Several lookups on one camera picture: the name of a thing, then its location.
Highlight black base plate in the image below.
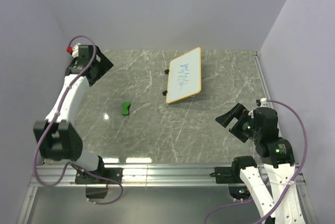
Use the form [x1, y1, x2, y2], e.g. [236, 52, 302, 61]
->
[209, 166, 243, 184]
[74, 167, 123, 185]

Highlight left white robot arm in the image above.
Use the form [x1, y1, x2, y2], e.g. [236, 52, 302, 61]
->
[33, 44, 113, 183]

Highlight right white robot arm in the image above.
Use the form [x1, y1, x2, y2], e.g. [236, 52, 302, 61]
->
[215, 99, 305, 223]

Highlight orange framed whiteboard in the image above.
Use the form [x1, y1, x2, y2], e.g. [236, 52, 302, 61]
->
[165, 47, 202, 104]

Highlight purple cable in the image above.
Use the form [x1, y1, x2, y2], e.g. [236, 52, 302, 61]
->
[33, 35, 124, 205]
[204, 99, 308, 224]

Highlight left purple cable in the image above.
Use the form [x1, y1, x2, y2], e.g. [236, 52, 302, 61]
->
[33, 35, 124, 205]

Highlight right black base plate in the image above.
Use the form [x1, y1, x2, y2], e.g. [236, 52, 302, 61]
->
[209, 166, 243, 184]

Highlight green whiteboard eraser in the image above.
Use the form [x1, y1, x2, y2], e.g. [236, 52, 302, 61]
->
[121, 102, 131, 116]

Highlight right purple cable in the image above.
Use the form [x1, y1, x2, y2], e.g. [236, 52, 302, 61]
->
[204, 99, 308, 224]

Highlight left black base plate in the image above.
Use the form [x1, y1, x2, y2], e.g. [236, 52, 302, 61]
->
[74, 167, 123, 185]

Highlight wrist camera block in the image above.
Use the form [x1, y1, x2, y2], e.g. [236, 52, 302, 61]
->
[253, 107, 279, 139]
[66, 44, 93, 66]

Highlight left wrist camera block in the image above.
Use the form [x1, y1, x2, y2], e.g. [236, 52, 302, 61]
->
[66, 44, 93, 66]

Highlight black whiteboard stand feet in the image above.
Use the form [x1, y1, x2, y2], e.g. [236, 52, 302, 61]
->
[162, 69, 170, 96]

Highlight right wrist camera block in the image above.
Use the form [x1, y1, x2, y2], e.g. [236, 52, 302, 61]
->
[253, 107, 279, 139]

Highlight aluminium mounting rail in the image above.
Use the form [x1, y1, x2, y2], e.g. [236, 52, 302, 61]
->
[29, 163, 306, 187]

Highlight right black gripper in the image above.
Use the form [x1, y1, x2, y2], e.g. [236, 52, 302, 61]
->
[215, 102, 261, 142]

